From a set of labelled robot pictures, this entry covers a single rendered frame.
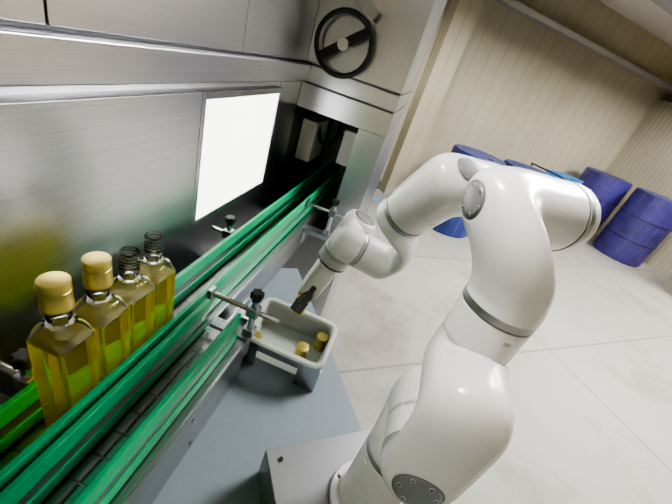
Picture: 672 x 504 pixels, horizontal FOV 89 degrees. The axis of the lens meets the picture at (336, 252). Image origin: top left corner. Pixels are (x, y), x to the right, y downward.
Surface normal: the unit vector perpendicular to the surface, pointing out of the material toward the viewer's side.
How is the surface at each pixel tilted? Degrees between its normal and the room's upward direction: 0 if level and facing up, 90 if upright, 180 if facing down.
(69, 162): 90
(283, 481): 1
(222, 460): 0
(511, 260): 93
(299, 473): 1
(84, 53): 90
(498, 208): 78
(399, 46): 90
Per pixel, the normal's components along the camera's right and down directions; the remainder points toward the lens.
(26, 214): 0.92, 0.37
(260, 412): 0.29, -0.82
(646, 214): -0.72, 0.17
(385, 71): -0.26, 0.44
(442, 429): -0.47, 0.26
